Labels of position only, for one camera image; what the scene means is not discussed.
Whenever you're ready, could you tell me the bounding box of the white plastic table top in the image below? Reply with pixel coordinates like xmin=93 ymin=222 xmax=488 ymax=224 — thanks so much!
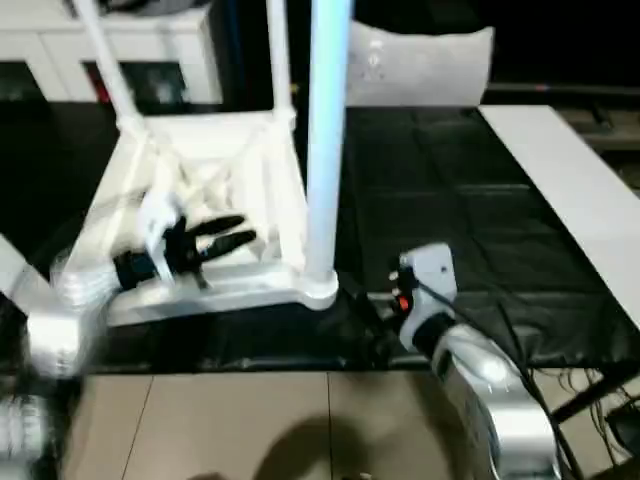
xmin=49 ymin=112 xmax=341 ymax=329

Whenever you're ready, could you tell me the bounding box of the white plastic table leg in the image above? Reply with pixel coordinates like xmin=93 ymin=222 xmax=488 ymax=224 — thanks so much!
xmin=302 ymin=0 xmax=356 ymax=286
xmin=74 ymin=0 xmax=146 ymax=131
xmin=0 ymin=232 xmax=56 ymax=311
xmin=264 ymin=0 xmax=296 ymax=126

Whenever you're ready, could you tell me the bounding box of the black mat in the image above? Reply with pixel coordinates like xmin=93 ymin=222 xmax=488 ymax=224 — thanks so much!
xmin=0 ymin=99 xmax=640 ymax=374

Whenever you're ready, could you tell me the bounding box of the black case with gold label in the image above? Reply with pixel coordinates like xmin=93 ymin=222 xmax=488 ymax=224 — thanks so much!
xmin=209 ymin=0 xmax=321 ymax=114

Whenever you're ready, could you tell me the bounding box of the white flat board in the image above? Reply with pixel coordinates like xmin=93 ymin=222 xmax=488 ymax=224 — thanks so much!
xmin=478 ymin=104 xmax=640 ymax=326

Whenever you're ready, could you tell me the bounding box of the grey pillow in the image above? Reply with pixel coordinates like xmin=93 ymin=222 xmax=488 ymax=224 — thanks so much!
xmin=347 ymin=19 xmax=496 ymax=107

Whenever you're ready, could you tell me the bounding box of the white glass-door cabinet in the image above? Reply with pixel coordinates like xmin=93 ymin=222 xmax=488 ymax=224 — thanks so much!
xmin=0 ymin=9 xmax=224 ymax=104

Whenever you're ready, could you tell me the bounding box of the black router with antennas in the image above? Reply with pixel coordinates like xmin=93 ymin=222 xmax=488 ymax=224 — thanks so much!
xmin=604 ymin=404 xmax=640 ymax=451

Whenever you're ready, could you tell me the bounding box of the black tv stand foot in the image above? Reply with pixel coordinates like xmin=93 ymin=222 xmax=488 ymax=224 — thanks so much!
xmin=589 ymin=104 xmax=614 ymax=134

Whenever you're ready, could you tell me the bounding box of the brown wooden tv bench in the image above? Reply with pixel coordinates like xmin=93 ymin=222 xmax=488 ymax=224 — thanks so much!
xmin=554 ymin=92 xmax=640 ymax=151

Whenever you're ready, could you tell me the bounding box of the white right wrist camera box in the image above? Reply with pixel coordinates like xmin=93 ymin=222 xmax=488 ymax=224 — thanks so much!
xmin=397 ymin=242 xmax=459 ymax=346

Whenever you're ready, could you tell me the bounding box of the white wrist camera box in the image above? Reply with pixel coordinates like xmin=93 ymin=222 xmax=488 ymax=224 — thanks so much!
xmin=137 ymin=192 xmax=181 ymax=284
xmin=397 ymin=242 xmax=459 ymax=346

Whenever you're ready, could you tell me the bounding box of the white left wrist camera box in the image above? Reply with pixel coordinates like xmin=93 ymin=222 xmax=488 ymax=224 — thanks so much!
xmin=137 ymin=192 xmax=181 ymax=284

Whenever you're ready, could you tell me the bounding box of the black metal table frame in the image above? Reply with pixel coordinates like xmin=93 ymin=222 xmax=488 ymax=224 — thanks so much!
xmin=549 ymin=369 xmax=640 ymax=426

